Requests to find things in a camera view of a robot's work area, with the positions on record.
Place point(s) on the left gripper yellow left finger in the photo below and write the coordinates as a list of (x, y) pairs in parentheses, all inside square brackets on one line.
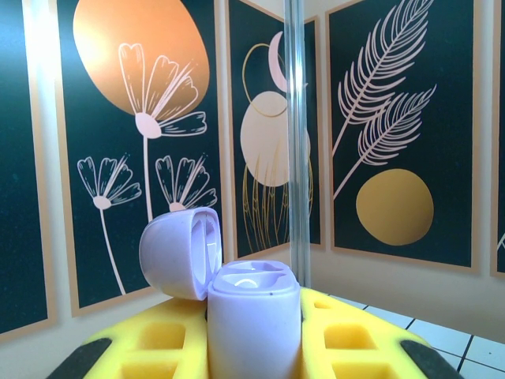
[(158, 339)]

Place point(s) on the purple earbud charging case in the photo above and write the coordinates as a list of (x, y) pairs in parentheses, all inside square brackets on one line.
[(252, 335)]

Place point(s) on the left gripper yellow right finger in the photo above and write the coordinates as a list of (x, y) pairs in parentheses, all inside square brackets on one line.
[(355, 339)]

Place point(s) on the aluminium corner post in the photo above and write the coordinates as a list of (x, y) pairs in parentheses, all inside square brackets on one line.
[(298, 118)]

